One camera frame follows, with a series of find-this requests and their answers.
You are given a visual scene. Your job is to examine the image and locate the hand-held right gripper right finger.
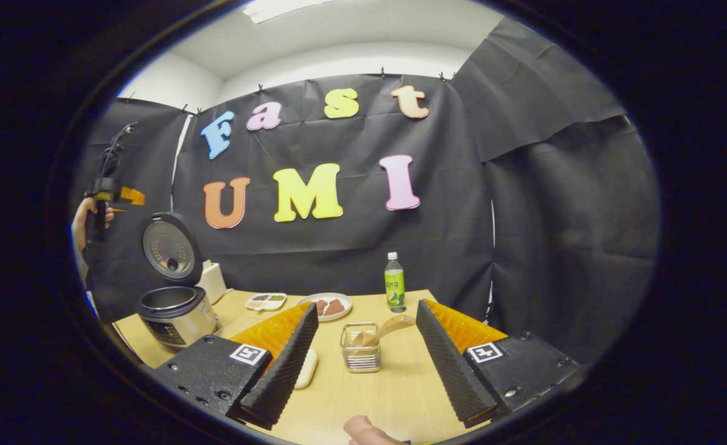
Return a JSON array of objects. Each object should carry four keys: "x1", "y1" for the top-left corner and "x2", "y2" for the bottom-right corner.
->
[{"x1": 416, "y1": 299, "x2": 580, "y2": 428}]

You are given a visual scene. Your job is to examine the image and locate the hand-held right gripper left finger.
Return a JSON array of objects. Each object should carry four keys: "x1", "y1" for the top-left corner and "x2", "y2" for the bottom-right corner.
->
[{"x1": 153, "y1": 302, "x2": 319, "y2": 430}]

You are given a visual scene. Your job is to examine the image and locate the wooden spoon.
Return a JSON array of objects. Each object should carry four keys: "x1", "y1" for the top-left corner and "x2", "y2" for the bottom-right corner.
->
[{"x1": 351, "y1": 315, "x2": 416, "y2": 348}]

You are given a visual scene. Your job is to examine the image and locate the metal wire chopstick holder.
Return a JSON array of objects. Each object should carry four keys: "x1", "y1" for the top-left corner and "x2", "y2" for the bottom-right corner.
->
[{"x1": 340, "y1": 322, "x2": 382, "y2": 373}]

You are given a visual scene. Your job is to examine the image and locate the grey rice cooker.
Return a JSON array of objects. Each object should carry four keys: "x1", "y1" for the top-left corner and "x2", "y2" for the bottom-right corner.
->
[{"x1": 137, "y1": 212, "x2": 217, "y2": 352}]

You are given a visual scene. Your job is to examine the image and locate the white divided food tray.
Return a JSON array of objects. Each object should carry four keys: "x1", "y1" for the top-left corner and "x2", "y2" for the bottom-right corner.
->
[{"x1": 245, "y1": 292, "x2": 288, "y2": 312}]

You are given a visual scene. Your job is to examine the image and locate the white round plate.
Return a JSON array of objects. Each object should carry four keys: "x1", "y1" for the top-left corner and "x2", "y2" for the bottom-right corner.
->
[{"x1": 297, "y1": 292, "x2": 353, "y2": 322}]

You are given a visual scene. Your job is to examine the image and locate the green label drink bottle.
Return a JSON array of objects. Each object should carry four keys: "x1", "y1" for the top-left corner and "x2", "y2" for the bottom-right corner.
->
[{"x1": 384, "y1": 252, "x2": 407, "y2": 313}]

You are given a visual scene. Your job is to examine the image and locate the white toaster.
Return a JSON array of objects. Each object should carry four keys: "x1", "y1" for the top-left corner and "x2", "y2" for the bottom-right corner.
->
[{"x1": 198, "y1": 261, "x2": 228, "y2": 305}]

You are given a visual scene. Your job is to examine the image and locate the ceiling light panel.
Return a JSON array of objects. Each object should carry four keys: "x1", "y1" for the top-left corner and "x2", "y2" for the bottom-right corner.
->
[{"x1": 243, "y1": 0, "x2": 339, "y2": 24}]

